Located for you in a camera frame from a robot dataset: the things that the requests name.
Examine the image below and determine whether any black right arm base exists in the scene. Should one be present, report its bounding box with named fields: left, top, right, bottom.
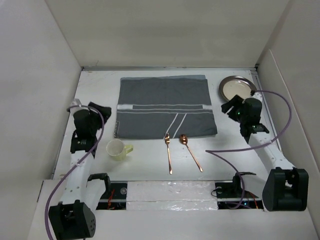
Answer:
left=211, top=172, right=266, bottom=210

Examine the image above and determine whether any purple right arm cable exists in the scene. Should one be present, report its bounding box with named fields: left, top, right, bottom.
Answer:
left=204, top=89, right=292, bottom=209

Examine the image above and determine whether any brown rimmed cream plate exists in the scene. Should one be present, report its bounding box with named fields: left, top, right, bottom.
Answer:
left=218, top=75, right=257, bottom=102

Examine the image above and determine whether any copper fork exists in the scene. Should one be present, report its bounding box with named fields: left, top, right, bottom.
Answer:
left=164, top=133, right=173, bottom=175

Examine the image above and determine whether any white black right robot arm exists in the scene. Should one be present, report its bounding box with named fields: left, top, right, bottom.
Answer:
left=221, top=92, right=309, bottom=212

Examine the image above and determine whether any yellow plastic cup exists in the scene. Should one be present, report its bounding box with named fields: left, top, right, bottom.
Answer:
left=106, top=139, right=134, bottom=161

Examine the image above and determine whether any grey striped cloth placemat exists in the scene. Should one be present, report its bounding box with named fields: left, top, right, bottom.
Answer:
left=114, top=75, right=218, bottom=140

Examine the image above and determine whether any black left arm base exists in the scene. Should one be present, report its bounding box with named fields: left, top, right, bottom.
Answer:
left=96, top=181, right=128, bottom=210

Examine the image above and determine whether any copper spoon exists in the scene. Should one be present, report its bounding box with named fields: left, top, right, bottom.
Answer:
left=179, top=134, right=203, bottom=172

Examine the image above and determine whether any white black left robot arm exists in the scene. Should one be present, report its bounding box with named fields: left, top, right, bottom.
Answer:
left=44, top=98, right=112, bottom=240

